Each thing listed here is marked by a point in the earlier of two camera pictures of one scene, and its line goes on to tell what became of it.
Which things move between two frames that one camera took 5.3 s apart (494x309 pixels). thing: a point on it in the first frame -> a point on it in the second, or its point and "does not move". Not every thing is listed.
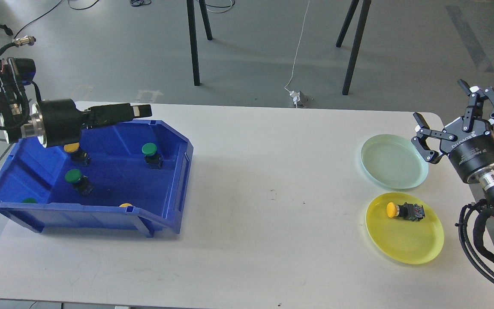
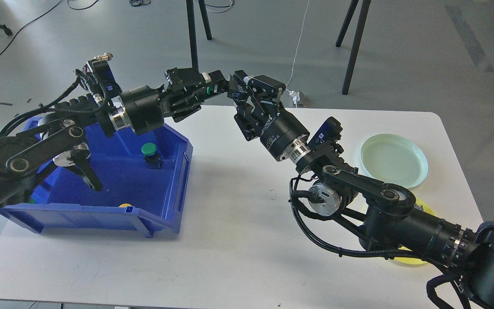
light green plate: [394, 161] does not move
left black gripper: [55, 122] -> [146, 108]
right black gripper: [474, 149] -> [284, 135]
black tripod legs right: [365, 9] does not move
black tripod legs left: [192, 22] does not move
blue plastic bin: [138, 172] does not move
